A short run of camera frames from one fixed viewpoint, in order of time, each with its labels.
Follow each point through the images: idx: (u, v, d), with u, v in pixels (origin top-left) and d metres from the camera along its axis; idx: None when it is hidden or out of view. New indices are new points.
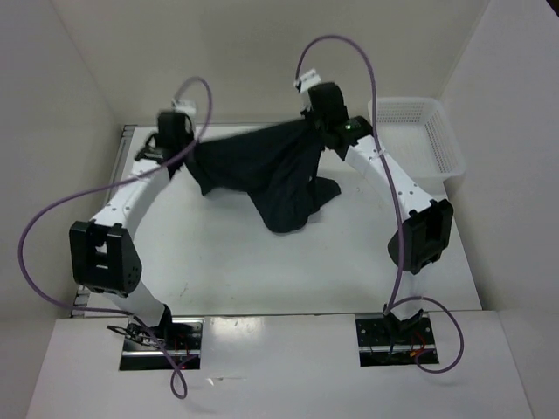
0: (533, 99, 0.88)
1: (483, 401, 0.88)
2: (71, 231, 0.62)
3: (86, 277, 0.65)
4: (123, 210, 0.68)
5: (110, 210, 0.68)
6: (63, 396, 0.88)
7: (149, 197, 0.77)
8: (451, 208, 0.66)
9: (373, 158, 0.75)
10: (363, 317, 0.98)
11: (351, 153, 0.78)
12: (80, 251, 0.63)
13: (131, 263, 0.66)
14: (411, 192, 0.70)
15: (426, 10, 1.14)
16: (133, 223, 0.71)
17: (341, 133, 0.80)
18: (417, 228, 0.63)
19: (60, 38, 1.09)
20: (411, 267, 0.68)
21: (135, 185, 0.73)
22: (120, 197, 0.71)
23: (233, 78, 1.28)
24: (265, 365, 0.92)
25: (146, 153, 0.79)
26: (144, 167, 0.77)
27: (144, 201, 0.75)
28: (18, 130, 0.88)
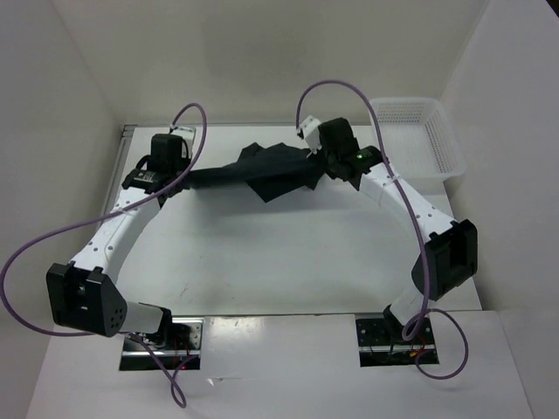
0: (533, 99, 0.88)
1: (484, 401, 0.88)
2: (50, 275, 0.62)
3: (69, 319, 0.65)
4: (106, 250, 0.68)
5: (93, 252, 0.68)
6: (63, 396, 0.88)
7: (138, 227, 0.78)
8: (474, 230, 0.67)
9: (387, 183, 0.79)
10: (363, 317, 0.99)
11: (365, 180, 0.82)
12: (59, 298, 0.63)
13: (113, 305, 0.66)
14: (431, 215, 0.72)
15: (427, 10, 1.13)
16: (119, 262, 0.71)
17: (354, 163, 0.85)
18: (440, 250, 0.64)
19: (60, 37, 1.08)
20: (439, 293, 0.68)
21: (121, 220, 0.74)
22: (104, 236, 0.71)
23: (233, 77, 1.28)
24: (265, 364, 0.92)
25: (134, 178, 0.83)
26: (131, 195, 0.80)
27: (130, 233, 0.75)
28: (17, 131, 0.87)
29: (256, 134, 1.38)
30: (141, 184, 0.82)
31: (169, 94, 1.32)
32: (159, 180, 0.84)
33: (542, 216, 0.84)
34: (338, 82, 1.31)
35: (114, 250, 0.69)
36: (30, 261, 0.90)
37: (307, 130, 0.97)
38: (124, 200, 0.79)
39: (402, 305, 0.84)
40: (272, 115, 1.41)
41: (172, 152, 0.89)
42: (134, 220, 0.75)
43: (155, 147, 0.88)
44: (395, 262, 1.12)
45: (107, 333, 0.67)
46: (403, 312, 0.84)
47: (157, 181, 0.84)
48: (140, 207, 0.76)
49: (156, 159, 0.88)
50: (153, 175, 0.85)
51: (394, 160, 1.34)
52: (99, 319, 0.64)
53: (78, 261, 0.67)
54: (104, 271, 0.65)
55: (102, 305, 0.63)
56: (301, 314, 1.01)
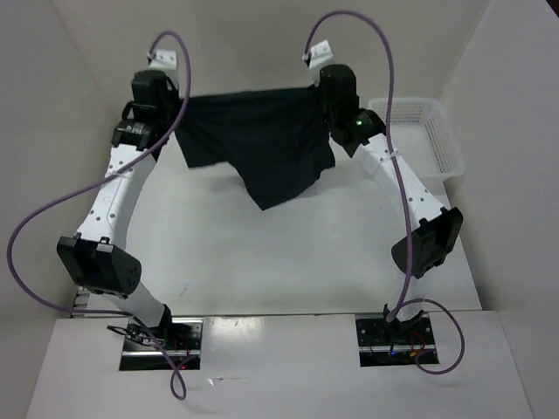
0: (532, 99, 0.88)
1: (483, 401, 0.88)
2: (60, 246, 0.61)
3: (86, 281, 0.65)
4: (108, 219, 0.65)
5: (96, 222, 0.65)
6: (62, 395, 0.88)
7: (134, 188, 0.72)
8: (461, 217, 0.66)
9: (384, 159, 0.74)
10: (363, 317, 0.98)
11: (363, 152, 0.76)
12: (73, 265, 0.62)
13: (126, 267, 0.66)
14: (422, 199, 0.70)
15: (426, 10, 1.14)
16: (122, 227, 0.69)
17: (351, 129, 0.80)
18: (426, 238, 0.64)
19: (60, 38, 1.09)
20: (417, 271, 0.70)
21: (118, 184, 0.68)
22: (103, 202, 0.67)
23: (233, 78, 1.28)
24: (265, 365, 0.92)
25: (124, 131, 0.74)
26: (122, 154, 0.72)
27: (129, 195, 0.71)
28: (18, 130, 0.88)
29: None
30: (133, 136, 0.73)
31: None
32: (149, 130, 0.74)
33: (541, 215, 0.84)
34: None
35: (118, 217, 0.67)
36: (29, 260, 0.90)
37: (317, 62, 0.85)
38: (116, 160, 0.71)
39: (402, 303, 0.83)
40: None
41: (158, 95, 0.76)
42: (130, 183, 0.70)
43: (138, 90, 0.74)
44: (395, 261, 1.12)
45: (126, 289, 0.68)
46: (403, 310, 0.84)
47: (148, 131, 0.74)
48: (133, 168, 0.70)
49: (141, 104, 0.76)
50: (144, 125, 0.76)
51: None
52: (114, 282, 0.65)
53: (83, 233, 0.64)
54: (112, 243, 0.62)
55: (115, 271, 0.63)
56: (301, 314, 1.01)
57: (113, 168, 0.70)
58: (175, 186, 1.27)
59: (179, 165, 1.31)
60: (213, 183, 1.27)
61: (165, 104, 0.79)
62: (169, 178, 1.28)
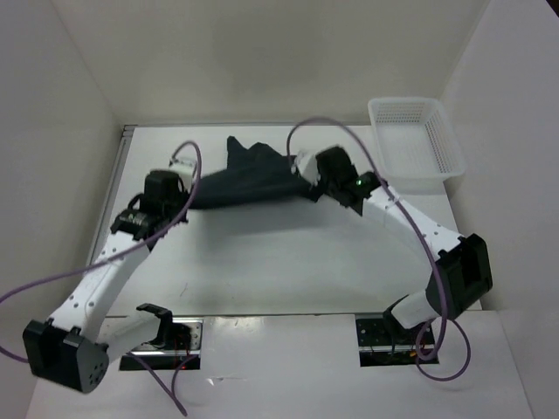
0: (533, 99, 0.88)
1: (484, 401, 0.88)
2: (25, 333, 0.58)
3: (47, 374, 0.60)
4: (84, 307, 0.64)
5: (72, 308, 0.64)
6: (61, 396, 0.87)
7: (123, 275, 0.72)
8: (484, 243, 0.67)
9: (389, 206, 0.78)
10: (363, 317, 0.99)
11: (367, 206, 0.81)
12: (37, 355, 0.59)
13: (91, 360, 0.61)
14: (437, 232, 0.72)
15: (427, 9, 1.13)
16: (101, 315, 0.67)
17: (354, 190, 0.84)
18: (451, 268, 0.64)
19: (60, 37, 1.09)
20: (455, 313, 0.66)
21: (105, 271, 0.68)
22: (86, 289, 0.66)
23: (233, 77, 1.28)
24: (265, 364, 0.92)
25: (124, 223, 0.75)
26: (119, 242, 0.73)
27: (116, 283, 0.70)
28: (18, 131, 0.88)
29: (256, 134, 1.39)
30: (136, 225, 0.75)
31: (169, 95, 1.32)
32: (149, 223, 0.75)
33: (541, 216, 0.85)
34: (339, 81, 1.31)
35: (96, 306, 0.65)
36: (29, 261, 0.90)
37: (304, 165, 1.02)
38: (110, 246, 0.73)
39: (411, 313, 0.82)
40: (272, 114, 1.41)
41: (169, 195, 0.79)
42: (119, 271, 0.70)
43: (148, 190, 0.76)
44: (395, 261, 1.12)
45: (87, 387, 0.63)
46: (411, 318, 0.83)
47: (152, 225, 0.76)
48: (125, 256, 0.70)
49: (148, 199, 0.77)
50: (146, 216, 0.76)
51: (393, 160, 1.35)
52: (74, 376, 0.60)
53: (56, 319, 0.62)
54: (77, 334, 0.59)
55: (77, 365, 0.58)
56: (301, 314, 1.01)
57: (106, 253, 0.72)
58: None
59: None
60: None
61: (171, 203, 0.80)
62: None
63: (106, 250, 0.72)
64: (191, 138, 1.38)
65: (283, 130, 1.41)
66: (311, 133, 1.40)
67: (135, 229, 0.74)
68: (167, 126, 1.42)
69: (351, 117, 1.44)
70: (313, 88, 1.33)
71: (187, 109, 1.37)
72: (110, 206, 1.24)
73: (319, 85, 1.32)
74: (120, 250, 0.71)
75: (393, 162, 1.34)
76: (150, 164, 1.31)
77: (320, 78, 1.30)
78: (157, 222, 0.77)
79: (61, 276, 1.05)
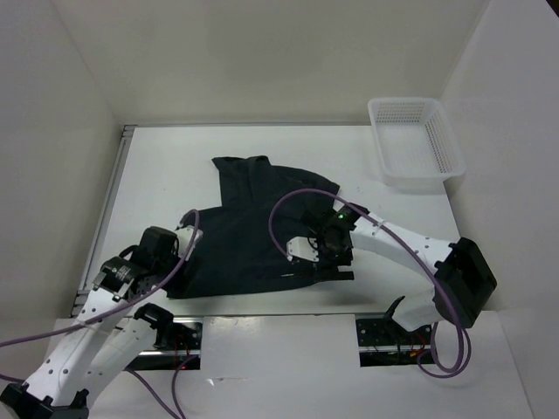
0: (533, 99, 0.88)
1: (484, 401, 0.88)
2: (3, 396, 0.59)
3: None
4: (58, 375, 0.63)
5: (46, 375, 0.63)
6: None
7: (106, 332, 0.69)
8: (474, 243, 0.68)
9: (376, 232, 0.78)
10: (363, 317, 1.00)
11: (353, 236, 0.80)
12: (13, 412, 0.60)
13: None
14: (427, 245, 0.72)
15: (427, 10, 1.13)
16: (79, 377, 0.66)
17: (335, 223, 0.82)
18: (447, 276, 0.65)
19: (60, 37, 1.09)
20: (470, 319, 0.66)
21: (82, 335, 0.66)
22: (63, 353, 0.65)
23: (233, 77, 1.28)
24: (266, 361, 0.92)
25: (109, 275, 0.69)
26: (99, 298, 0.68)
27: (95, 344, 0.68)
28: (17, 131, 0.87)
29: (256, 135, 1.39)
30: (120, 278, 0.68)
31: (169, 95, 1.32)
32: (134, 278, 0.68)
33: (542, 216, 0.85)
34: (339, 82, 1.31)
35: (71, 373, 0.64)
36: (28, 262, 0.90)
37: (295, 249, 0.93)
38: (91, 305, 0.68)
39: (411, 317, 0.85)
40: (272, 114, 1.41)
41: (162, 250, 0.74)
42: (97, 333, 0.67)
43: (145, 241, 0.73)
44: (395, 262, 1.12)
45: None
46: (411, 321, 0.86)
47: (135, 282, 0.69)
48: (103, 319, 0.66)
49: (142, 252, 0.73)
50: (131, 268, 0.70)
51: (394, 160, 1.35)
52: None
53: (32, 384, 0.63)
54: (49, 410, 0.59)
55: None
56: (302, 313, 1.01)
57: (86, 313, 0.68)
58: (174, 185, 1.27)
59: (179, 165, 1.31)
60: (214, 181, 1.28)
61: (163, 265, 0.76)
62: (169, 178, 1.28)
63: (85, 309, 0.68)
64: (191, 137, 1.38)
65: (283, 130, 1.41)
66: (312, 133, 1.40)
67: (120, 285, 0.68)
68: (167, 126, 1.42)
69: (351, 117, 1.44)
70: (313, 88, 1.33)
71: (187, 109, 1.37)
72: (110, 207, 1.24)
73: (319, 85, 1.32)
74: (100, 311, 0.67)
75: (393, 162, 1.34)
76: (150, 164, 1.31)
77: (320, 78, 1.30)
78: (142, 277, 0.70)
79: (61, 276, 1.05)
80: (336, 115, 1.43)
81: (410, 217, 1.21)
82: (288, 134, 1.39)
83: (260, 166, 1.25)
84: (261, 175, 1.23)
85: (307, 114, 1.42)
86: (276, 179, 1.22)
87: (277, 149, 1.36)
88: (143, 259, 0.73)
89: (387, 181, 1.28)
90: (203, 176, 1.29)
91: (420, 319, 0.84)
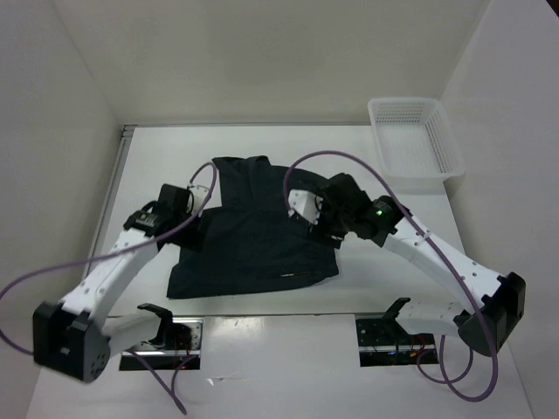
0: (533, 99, 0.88)
1: (484, 401, 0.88)
2: (36, 316, 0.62)
3: (47, 364, 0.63)
4: (95, 293, 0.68)
5: (83, 293, 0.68)
6: (61, 396, 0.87)
7: (134, 269, 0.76)
8: (524, 285, 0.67)
9: (420, 243, 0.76)
10: (363, 317, 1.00)
11: (392, 240, 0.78)
12: (42, 337, 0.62)
13: (94, 349, 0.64)
14: (474, 272, 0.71)
15: (427, 10, 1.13)
16: (109, 302, 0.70)
17: (374, 221, 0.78)
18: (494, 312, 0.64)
19: (60, 37, 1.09)
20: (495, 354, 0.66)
21: (117, 262, 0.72)
22: (99, 277, 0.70)
23: (233, 77, 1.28)
24: (266, 361, 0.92)
25: (137, 223, 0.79)
26: (130, 237, 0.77)
27: (126, 275, 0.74)
28: (17, 132, 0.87)
29: (256, 134, 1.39)
30: (146, 225, 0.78)
31: (169, 95, 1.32)
32: (160, 223, 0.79)
33: (542, 216, 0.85)
34: (339, 82, 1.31)
35: (106, 293, 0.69)
36: (28, 262, 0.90)
37: (300, 203, 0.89)
38: (122, 243, 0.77)
39: (413, 319, 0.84)
40: (272, 114, 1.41)
41: (181, 203, 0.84)
42: (128, 264, 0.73)
43: (164, 191, 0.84)
44: (395, 262, 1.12)
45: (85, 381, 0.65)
46: (416, 326, 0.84)
47: (158, 227, 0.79)
48: (136, 250, 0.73)
49: (163, 204, 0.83)
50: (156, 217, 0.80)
51: (393, 160, 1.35)
52: (77, 366, 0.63)
53: (66, 303, 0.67)
54: (87, 318, 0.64)
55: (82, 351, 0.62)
56: (303, 313, 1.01)
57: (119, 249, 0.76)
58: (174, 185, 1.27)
59: (179, 165, 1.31)
60: (213, 181, 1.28)
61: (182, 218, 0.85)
62: (169, 177, 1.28)
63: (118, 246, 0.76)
64: (191, 137, 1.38)
65: (283, 130, 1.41)
66: (312, 133, 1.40)
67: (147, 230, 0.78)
68: (166, 125, 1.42)
69: (351, 117, 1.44)
70: (313, 88, 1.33)
71: (187, 109, 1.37)
72: (110, 207, 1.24)
73: (319, 85, 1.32)
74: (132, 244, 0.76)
75: (393, 162, 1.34)
76: (150, 164, 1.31)
77: (320, 78, 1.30)
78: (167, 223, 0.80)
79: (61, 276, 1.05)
80: (336, 115, 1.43)
81: None
82: (288, 134, 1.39)
83: (260, 166, 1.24)
84: (262, 174, 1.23)
85: (307, 114, 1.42)
86: (276, 179, 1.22)
87: (277, 149, 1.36)
88: (163, 209, 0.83)
89: (388, 181, 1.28)
90: (204, 176, 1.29)
91: (422, 320, 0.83)
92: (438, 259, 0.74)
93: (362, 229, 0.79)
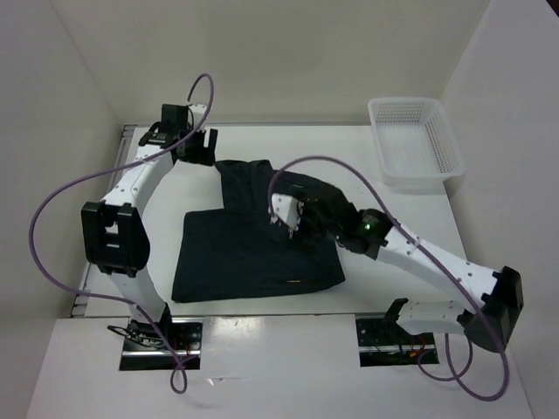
0: (534, 98, 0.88)
1: (484, 401, 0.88)
2: (83, 212, 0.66)
3: (100, 255, 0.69)
4: (130, 193, 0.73)
5: (119, 192, 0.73)
6: (61, 397, 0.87)
7: (157, 175, 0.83)
8: (518, 274, 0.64)
9: (411, 250, 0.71)
10: (362, 317, 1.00)
11: (383, 252, 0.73)
12: (92, 229, 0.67)
13: (141, 237, 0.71)
14: (470, 272, 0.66)
15: (427, 9, 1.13)
16: (141, 202, 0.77)
17: (362, 236, 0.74)
18: (499, 316, 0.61)
19: (60, 38, 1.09)
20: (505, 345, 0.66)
21: (142, 169, 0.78)
22: (129, 181, 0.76)
23: (231, 76, 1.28)
24: (267, 362, 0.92)
25: (150, 138, 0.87)
26: (148, 149, 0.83)
27: (150, 181, 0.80)
28: (17, 132, 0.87)
29: (257, 135, 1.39)
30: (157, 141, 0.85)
31: (169, 95, 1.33)
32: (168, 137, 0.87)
33: (541, 216, 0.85)
34: (338, 82, 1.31)
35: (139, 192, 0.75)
36: (29, 262, 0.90)
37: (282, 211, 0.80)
38: (141, 154, 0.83)
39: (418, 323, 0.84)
40: (272, 115, 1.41)
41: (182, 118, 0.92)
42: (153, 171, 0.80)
43: (166, 114, 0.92)
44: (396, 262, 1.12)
45: (133, 266, 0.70)
46: (417, 326, 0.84)
47: (169, 141, 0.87)
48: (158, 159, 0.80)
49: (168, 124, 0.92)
50: (163, 135, 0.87)
51: (393, 159, 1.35)
52: (128, 253, 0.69)
53: (107, 200, 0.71)
54: (132, 205, 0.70)
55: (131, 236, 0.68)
56: (301, 314, 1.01)
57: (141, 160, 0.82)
58: (174, 185, 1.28)
59: (178, 166, 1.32)
60: (215, 180, 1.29)
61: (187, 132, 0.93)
62: (170, 179, 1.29)
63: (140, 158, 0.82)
64: None
65: (282, 129, 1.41)
66: (312, 132, 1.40)
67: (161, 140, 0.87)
68: None
69: (352, 118, 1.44)
70: (313, 87, 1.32)
71: None
72: None
73: (319, 85, 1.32)
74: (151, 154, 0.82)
75: (394, 162, 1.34)
76: None
77: (320, 78, 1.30)
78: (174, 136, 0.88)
79: (60, 277, 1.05)
80: (336, 115, 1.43)
81: (410, 217, 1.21)
82: (288, 134, 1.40)
83: (262, 170, 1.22)
84: (262, 182, 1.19)
85: (307, 115, 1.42)
86: None
87: (276, 149, 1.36)
88: (170, 129, 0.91)
89: (387, 181, 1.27)
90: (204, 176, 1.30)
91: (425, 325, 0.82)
92: (431, 266, 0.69)
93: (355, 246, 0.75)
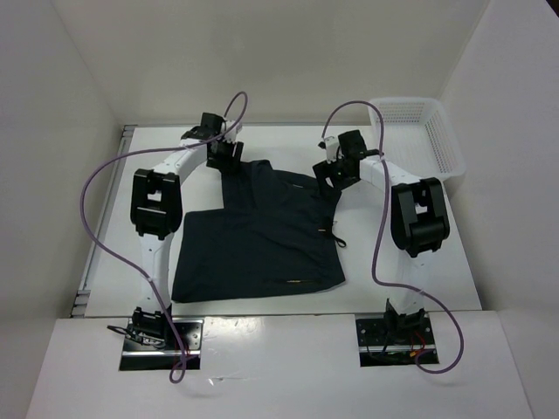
0: (533, 98, 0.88)
1: (483, 401, 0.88)
2: (134, 177, 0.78)
3: (141, 216, 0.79)
4: (174, 168, 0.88)
5: (165, 166, 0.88)
6: (61, 397, 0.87)
7: (193, 162, 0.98)
8: (439, 183, 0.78)
9: (376, 162, 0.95)
10: (363, 317, 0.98)
11: (362, 164, 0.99)
12: (140, 190, 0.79)
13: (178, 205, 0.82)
14: (403, 175, 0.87)
15: (427, 10, 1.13)
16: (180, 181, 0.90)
17: (355, 157, 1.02)
18: (402, 193, 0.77)
19: (61, 39, 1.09)
20: (410, 243, 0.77)
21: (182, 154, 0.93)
22: (173, 160, 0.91)
23: (231, 76, 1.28)
24: (265, 362, 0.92)
25: (191, 134, 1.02)
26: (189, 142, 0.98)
27: (186, 165, 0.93)
28: (17, 132, 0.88)
29: (257, 134, 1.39)
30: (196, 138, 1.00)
31: (169, 95, 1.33)
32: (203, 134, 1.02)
33: (541, 216, 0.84)
34: (338, 82, 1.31)
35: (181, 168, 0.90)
36: (30, 262, 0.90)
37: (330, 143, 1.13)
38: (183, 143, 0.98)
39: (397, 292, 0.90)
40: (272, 114, 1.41)
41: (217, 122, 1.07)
42: (190, 156, 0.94)
43: (204, 119, 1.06)
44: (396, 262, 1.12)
45: (169, 228, 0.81)
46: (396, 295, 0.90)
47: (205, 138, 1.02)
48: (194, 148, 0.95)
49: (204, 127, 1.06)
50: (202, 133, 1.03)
51: (394, 158, 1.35)
52: (168, 216, 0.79)
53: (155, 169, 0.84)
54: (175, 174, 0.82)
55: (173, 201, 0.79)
56: (301, 313, 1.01)
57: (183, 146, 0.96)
58: None
59: None
60: (214, 179, 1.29)
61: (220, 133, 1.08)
62: None
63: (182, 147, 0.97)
64: None
65: (282, 129, 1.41)
66: (311, 132, 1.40)
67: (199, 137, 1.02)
68: (164, 127, 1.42)
69: (352, 117, 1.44)
70: (313, 88, 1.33)
71: (187, 109, 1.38)
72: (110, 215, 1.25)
73: (319, 85, 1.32)
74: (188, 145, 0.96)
75: (393, 161, 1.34)
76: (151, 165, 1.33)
77: (320, 78, 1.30)
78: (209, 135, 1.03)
79: (61, 277, 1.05)
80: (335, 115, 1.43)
81: None
82: (288, 133, 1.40)
83: (262, 169, 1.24)
84: (264, 181, 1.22)
85: (306, 114, 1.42)
86: (276, 185, 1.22)
87: (276, 148, 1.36)
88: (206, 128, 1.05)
89: None
90: (204, 176, 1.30)
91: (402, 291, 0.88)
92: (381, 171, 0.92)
93: (348, 164, 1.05)
